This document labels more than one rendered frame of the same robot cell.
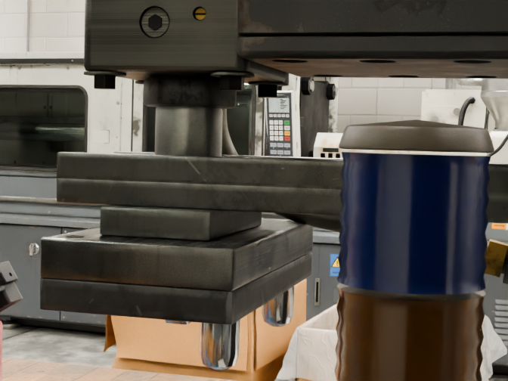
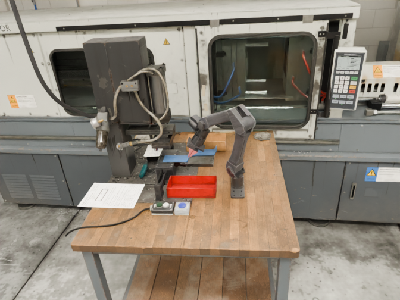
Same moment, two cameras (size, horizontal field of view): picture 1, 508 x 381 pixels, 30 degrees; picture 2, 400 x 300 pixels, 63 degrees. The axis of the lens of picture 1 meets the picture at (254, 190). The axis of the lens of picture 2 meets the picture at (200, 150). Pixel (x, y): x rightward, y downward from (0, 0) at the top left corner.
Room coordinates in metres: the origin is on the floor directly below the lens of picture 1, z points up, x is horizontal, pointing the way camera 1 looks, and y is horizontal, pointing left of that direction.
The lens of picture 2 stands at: (2.15, 0.00, 1.91)
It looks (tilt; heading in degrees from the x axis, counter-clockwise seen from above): 29 degrees down; 172
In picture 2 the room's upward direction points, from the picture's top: 4 degrees counter-clockwise
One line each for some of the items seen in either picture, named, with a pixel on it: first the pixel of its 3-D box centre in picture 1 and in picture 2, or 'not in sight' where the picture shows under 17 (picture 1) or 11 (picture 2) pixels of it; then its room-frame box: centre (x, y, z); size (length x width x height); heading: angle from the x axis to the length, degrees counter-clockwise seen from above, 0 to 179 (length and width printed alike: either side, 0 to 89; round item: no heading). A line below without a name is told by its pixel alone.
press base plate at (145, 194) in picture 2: not in sight; (156, 170); (0.48, -0.03, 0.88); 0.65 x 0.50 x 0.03; 165
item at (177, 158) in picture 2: not in sight; (177, 156); (0.56, 0.09, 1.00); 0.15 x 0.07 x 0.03; 75
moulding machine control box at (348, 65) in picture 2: not in sight; (343, 77); (0.34, 1.19, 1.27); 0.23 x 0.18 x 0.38; 161
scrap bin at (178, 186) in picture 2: not in sight; (192, 186); (0.76, 0.14, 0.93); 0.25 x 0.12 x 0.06; 75
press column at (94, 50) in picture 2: not in sight; (112, 112); (0.45, -0.22, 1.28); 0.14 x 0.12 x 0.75; 165
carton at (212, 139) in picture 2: not in sight; (206, 142); (0.30, 0.31, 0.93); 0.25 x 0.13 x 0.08; 75
